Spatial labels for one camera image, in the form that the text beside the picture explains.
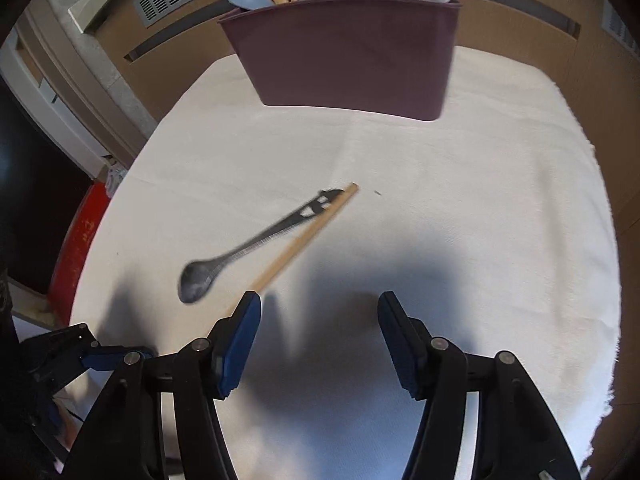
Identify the metal spoon with cut-out handle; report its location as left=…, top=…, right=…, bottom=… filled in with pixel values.
left=177, top=187, right=347, bottom=305

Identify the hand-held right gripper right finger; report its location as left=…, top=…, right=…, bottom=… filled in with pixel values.
left=377, top=290, right=581, bottom=480

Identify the white tablecloth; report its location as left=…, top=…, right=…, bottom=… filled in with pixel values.
left=67, top=45, right=623, bottom=480

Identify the short grey vent grille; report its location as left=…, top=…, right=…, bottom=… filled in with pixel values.
left=601, top=0, right=640, bottom=57

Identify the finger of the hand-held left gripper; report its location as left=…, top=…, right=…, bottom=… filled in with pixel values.
left=80, top=344, right=152, bottom=371

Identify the maroon plastic utensil holder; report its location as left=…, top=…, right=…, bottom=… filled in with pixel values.
left=217, top=0, right=463, bottom=122

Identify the wooden radiator cover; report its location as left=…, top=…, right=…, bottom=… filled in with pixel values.
left=95, top=0, right=640, bottom=243

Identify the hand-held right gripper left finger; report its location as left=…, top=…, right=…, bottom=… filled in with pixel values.
left=60, top=291, right=262, bottom=480

